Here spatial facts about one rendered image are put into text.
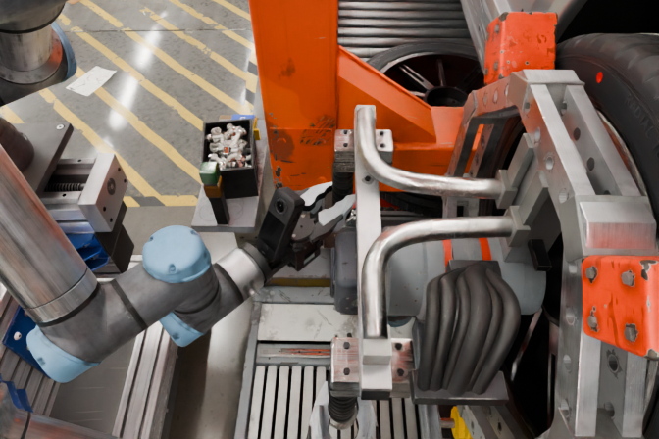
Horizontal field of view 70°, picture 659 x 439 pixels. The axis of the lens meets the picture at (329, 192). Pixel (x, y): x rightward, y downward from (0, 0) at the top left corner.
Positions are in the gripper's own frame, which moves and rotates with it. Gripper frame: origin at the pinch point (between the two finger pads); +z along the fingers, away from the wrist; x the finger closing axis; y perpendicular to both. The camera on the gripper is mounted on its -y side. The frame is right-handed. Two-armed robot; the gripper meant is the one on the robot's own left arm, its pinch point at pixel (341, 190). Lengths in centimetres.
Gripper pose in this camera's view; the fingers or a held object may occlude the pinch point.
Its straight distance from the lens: 80.8
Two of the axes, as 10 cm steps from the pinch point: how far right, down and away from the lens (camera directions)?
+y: 0.0, 6.5, 7.6
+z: 7.2, -5.3, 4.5
